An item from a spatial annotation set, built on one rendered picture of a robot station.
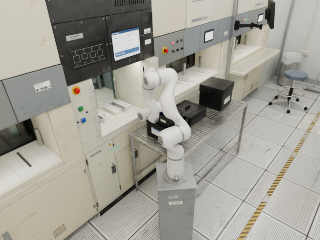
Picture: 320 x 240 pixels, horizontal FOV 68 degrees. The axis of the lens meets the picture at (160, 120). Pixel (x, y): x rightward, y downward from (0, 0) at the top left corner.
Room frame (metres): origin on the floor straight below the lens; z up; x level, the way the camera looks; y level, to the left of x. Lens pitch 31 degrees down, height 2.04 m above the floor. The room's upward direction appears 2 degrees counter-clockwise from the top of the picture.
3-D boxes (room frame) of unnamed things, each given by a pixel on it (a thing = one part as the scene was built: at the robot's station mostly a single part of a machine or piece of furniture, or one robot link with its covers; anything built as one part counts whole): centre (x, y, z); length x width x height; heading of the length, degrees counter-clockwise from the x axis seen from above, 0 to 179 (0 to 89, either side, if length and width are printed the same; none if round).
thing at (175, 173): (1.31, -0.10, 0.85); 0.19 x 0.19 x 0.18
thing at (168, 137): (1.29, -0.07, 1.07); 0.19 x 0.12 x 0.24; 120
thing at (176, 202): (1.31, -0.10, 0.38); 0.28 x 0.28 x 0.76; 2
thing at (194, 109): (2.15, -0.29, 0.83); 0.29 x 0.29 x 0.13; 46
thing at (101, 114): (1.98, 0.62, 0.89); 0.22 x 0.21 x 0.04; 47
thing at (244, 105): (2.13, -0.36, 0.38); 1.30 x 0.60 x 0.76; 137
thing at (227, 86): (2.42, -0.64, 0.89); 0.29 x 0.29 x 0.25; 51
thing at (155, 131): (1.84, -0.07, 0.85); 0.28 x 0.28 x 0.17; 46
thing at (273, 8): (3.10, -1.23, 1.57); 0.53 x 0.40 x 0.36; 47
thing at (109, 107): (2.18, 0.44, 0.89); 0.22 x 0.21 x 0.04; 47
